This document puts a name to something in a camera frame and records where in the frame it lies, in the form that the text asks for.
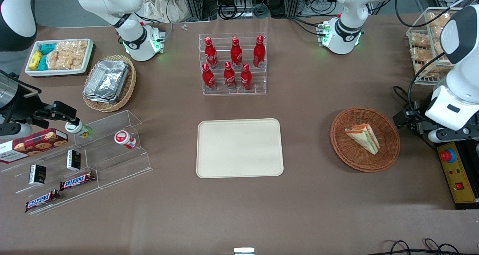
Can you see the stacked aluminium foil trays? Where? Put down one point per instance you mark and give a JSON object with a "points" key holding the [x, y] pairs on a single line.
{"points": [[106, 81]]}

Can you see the teal snack pack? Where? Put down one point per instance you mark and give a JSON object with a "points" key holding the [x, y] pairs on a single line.
{"points": [[47, 49], [42, 63]]}

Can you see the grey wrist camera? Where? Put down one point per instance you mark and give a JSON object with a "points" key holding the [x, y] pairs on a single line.
{"points": [[438, 136], [17, 130]]}

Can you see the cream plastic tray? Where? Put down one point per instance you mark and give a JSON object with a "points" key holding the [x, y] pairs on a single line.
{"points": [[239, 148]]}

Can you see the red plaid cookie box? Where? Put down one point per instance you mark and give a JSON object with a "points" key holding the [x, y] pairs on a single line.
{"points": [[33, 144]]}

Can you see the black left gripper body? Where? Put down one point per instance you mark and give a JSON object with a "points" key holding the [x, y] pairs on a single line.
{"points": [[419, 116]]}

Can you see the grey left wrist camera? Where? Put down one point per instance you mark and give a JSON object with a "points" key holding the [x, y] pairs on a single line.
{"points": [[438, 136]]}

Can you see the beige cloth bag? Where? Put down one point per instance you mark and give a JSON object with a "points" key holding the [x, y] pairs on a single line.
{"points": [[157, 6]]}

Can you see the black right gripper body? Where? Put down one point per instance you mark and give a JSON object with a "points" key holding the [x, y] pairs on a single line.
{"points": [[23, 106]]}

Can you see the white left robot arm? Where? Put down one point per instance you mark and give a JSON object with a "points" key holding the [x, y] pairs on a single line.
{"points": [[346, 30]]}

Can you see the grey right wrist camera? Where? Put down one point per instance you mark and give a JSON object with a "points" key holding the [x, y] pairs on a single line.
{"points": [[17, 130]]}

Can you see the white silver device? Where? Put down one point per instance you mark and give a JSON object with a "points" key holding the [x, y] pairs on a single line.
{"points": [[244, 251]]}

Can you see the round brown wicker basket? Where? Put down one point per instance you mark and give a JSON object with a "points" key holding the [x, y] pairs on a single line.
{"points": [[348, 154]]}

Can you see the oval tan wicker basket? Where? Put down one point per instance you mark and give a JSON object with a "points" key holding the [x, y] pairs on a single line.
{"points": [[129, 86]]}

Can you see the red lidded white bottle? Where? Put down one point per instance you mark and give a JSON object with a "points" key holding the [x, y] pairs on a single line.
{"points": [[123, 138]]}

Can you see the yellow snack pack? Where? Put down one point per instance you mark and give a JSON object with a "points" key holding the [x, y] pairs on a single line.
{"points": [[35, 60]]}

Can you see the clear acrylic bottle rack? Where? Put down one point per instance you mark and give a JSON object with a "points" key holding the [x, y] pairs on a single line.
{"points": [[258, 81]]}

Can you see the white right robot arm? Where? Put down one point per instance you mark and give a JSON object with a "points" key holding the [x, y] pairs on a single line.
{"points": [[131, 41]]}

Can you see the white rectangular snack tray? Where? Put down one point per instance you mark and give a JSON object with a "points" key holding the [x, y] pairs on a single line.
{"points": [[56, 72]]}

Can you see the clear bag of brown snacks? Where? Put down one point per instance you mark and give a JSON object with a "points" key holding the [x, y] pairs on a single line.
{"points": [[420, 40], [421, 54], [438, 19], [428, 70]]}

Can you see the brown Snickers bar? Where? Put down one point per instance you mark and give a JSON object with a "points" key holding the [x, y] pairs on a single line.
{"points": [[76, 181], [41, 201]]}

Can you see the clear acrylic stepped shelf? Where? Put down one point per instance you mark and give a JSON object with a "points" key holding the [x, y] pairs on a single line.
{"points": [[108, 161]]}

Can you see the green white drink bottle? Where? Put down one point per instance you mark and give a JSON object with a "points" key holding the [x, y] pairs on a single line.
{"points": [[76, 128]]}

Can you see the clear bag of rice crackers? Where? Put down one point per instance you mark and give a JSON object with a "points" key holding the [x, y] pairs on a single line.
{"points": [[67, 54]]}

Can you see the red cola bottle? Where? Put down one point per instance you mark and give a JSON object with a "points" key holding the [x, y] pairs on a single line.
{"points": [[246, 78], [210, 54], [229, 77], [235, 54], [208, 78], [259, 52]]}

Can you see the yellow control box red button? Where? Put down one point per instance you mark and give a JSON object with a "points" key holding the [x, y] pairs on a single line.
{"points": [[458, 176]]}

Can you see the small black box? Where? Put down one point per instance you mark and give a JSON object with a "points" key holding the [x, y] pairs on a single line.
{"points": [[73, 160], [37, 175]]}

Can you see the triangular sandwich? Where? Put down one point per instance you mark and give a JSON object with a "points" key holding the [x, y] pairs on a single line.
{"points": [[365, 135]]}

